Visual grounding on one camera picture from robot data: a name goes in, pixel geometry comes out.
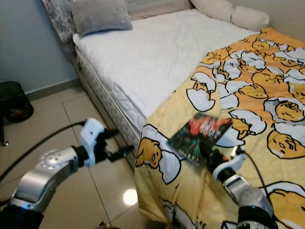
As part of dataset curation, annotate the dark green red book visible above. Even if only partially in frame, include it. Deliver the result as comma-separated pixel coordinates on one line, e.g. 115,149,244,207
167,113,233,165

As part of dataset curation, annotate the grey pillow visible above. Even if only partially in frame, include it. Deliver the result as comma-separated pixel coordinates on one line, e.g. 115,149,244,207
70,0,133,37

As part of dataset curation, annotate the black stool leg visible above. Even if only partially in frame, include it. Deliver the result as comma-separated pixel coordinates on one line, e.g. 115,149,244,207
0,125,8,146

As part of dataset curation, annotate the white quilted mattress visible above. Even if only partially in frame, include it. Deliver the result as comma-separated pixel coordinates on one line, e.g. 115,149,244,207
73,9,258,153

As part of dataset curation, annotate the yellow cartoon print blanket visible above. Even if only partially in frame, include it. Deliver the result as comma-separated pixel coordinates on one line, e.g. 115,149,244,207
133,27,305,229

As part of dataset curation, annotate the black mesh waste bin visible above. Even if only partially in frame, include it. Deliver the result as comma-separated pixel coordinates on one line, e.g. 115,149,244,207
0,81,35,124

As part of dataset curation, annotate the printed grey headboard cushion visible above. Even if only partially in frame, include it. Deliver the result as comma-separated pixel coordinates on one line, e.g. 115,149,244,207
42,0,191,53

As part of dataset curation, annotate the beige bolster pillow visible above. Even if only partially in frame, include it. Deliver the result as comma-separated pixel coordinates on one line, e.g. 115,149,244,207
189,0,271,32

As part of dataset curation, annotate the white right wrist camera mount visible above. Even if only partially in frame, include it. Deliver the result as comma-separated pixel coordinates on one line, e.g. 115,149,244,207
212,148,244,179

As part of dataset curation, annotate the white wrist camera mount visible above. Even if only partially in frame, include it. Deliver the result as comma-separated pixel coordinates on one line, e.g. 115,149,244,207
212,148,244,179
79,118,106,167

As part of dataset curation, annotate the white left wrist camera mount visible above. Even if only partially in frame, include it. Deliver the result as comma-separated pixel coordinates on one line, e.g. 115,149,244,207
79,118,106,167

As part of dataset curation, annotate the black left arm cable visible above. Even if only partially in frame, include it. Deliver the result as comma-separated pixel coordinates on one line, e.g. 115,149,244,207
0,122,85,182

